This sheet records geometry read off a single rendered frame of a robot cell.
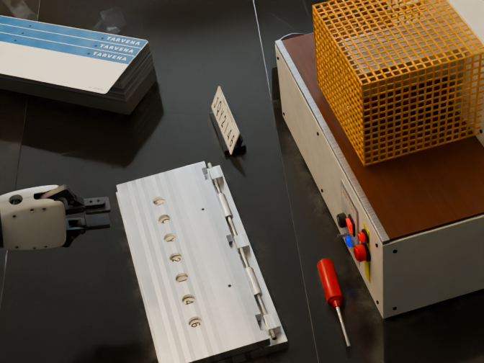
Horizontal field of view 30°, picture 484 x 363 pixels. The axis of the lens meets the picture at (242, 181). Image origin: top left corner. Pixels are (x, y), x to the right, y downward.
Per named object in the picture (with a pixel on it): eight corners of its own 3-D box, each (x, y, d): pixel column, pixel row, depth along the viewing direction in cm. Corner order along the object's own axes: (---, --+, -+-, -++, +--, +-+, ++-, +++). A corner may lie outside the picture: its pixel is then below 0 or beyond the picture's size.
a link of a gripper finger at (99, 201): (65, 189, 142) (108, 184, 144) (66, 204, 144) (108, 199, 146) (68, 202, 140) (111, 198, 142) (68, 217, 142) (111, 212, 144)
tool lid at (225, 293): (118, 191, 173) (116, 184, 172) (213, 165, 175) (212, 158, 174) (165, 376, 142) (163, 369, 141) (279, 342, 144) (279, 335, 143)
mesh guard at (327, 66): (317, 83, 160) (312, 5, 148) (424, 55, 162) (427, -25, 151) (364, 166, 144) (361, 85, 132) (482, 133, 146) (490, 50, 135)
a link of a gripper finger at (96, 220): (66, 215, 146) (107, 211, 148) (67, 230, 148) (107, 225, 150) (69, 229, 144) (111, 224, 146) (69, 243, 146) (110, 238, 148)
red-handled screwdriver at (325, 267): (317, 269, 157) (315, 258, 155) (332, 266, 157) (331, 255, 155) (340, 353, 144) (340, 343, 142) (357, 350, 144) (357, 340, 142)
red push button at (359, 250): (352, 253, 147) (351, 240, 144) (363, 250, 147) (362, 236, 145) (359, 269, 144) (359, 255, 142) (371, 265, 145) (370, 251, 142)
